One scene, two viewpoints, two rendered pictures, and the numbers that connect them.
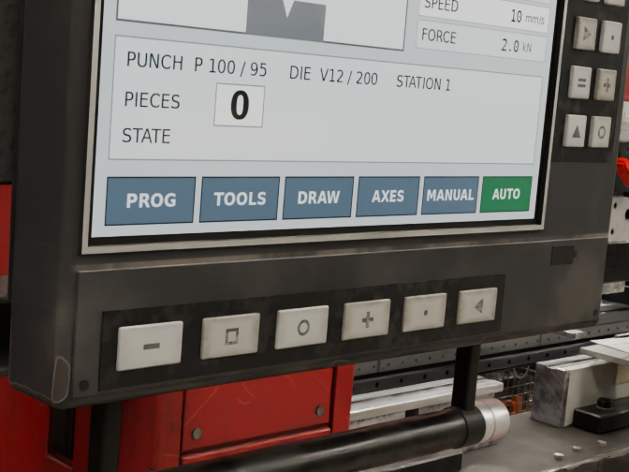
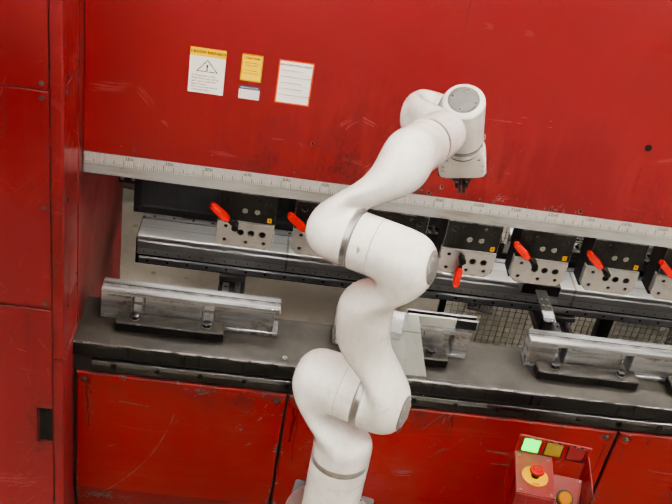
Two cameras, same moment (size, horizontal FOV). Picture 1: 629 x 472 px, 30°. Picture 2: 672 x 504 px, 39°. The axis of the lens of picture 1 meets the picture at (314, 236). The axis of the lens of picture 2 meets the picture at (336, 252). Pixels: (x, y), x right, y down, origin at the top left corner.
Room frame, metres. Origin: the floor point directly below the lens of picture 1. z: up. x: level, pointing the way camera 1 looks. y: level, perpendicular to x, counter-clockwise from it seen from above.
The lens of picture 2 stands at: (0.08, -1.72, 2.60)
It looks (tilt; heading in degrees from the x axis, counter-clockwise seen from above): 33 degrees down; 38
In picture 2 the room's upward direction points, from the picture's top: 10 degrees clockwise
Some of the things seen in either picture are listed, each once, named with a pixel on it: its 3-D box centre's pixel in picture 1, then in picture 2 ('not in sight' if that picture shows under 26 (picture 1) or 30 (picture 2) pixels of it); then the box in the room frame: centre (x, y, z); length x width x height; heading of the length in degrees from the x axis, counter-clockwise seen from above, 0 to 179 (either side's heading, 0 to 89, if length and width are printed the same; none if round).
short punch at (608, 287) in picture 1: (610, 266); not in sight; (1.95, -0.50, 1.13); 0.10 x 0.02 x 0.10; 134
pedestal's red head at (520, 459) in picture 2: not in sight; (549, 485); (2.01, -1.10, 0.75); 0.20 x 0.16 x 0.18; 126
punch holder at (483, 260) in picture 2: not in sight; (467, 241); (2.07, -0.63, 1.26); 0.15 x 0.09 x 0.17; 134
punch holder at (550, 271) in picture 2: not in sight; (539, 250); (2.21, -0.77, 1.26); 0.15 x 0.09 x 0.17; 134
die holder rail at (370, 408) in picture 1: (371, 433); (191, 307); (1.57, -0.10, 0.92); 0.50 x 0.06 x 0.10; 134
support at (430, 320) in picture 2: not in sight; (431, 320); (2.03, -0.60, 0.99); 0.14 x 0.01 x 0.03; 134
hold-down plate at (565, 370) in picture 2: not in sight; (585, 375); (2.33, -0.98, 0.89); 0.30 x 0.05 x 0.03; 134
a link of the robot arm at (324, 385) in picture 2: not in sight; (334, 408); (1.25, -0.89, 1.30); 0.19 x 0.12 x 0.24; 109
